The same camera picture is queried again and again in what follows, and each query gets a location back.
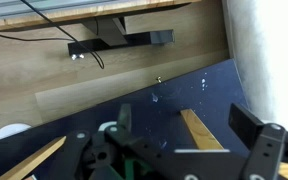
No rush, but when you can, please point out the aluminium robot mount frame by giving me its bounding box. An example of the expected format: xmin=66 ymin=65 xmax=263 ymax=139
xmin=0 ymin=0 xmax=118 ymax=20

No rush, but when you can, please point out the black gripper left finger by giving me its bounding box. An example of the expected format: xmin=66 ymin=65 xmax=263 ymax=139
xmin=48 ymin=103 xmax=172 ymax=180

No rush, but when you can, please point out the grey fabric sofa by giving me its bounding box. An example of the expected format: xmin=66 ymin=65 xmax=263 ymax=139
xmin=222 ymin=0 xmax=288 ymax=134

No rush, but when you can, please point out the dark blue rug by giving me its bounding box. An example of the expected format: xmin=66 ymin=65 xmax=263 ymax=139
xmin=0 ymin=59 xmax=250 ymax=180

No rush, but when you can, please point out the light wooden table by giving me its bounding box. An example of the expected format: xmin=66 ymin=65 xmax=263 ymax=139
xmin=0 ymin=108 xmax=288 ymax=180

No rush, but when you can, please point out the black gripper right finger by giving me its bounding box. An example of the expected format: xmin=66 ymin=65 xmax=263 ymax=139
xmin=228 ymin=102 xmax=288 ymax=180

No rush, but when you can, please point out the thin black cable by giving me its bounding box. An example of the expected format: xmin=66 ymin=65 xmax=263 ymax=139
xmin=0 ymin=30 xmax=76 ymax=43

